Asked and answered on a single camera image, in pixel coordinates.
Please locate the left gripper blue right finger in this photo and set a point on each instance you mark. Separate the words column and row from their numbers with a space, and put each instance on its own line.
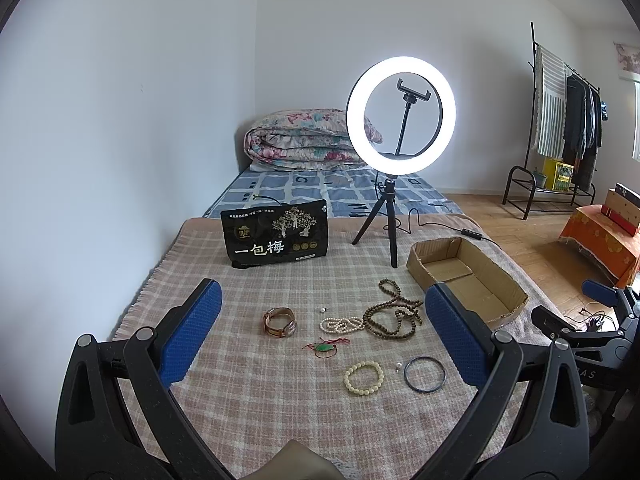
column 528, row 418

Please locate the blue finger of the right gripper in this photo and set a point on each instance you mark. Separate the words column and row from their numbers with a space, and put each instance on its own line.
column 552, row 326
column 603, row 294

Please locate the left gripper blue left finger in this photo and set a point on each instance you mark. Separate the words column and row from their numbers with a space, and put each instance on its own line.
column 117, row 417

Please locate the dark bangle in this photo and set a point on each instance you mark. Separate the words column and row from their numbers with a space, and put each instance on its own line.
column 424, row 374

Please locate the green jade red cord pendant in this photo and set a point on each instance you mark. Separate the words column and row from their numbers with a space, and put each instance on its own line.
column 326, row 349

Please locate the orange covered table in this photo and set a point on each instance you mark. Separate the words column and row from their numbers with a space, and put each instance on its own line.
column 616, row 250

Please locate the stacked boxes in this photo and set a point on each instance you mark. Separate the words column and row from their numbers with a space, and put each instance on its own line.
column 621, row 211

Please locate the black clothes rack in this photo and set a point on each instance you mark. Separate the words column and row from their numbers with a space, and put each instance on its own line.
column 524, row 190

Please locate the brown cardboard box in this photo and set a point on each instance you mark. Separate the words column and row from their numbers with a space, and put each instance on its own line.
column 477, row 281

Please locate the yellow box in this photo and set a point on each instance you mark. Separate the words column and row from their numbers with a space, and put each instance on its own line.
column 558, row 175

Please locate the dark hanging clothes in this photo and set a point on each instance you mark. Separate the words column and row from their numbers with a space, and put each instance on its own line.
column 583, row 135

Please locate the pink plaid blanket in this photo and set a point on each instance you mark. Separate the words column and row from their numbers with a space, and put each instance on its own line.
column 252, row 388

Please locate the striped hanging cloth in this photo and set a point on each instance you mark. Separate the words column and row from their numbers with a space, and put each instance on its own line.
column 550, row 103

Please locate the floral curtain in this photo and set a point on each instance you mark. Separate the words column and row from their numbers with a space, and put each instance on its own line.
column 628, row 59

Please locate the black snack bag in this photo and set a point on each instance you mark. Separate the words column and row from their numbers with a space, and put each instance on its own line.
column 275, row 234

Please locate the blue patterned bed sheet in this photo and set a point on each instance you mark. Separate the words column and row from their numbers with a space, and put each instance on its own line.
column 348, row 193

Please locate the black phone holder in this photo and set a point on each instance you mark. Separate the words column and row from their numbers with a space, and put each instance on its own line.
column 410, row 97

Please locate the folded floral quilt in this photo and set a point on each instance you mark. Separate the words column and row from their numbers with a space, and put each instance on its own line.
column 306, row 139

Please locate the white ring light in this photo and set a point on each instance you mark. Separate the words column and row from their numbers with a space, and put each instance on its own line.
column 375, row 108

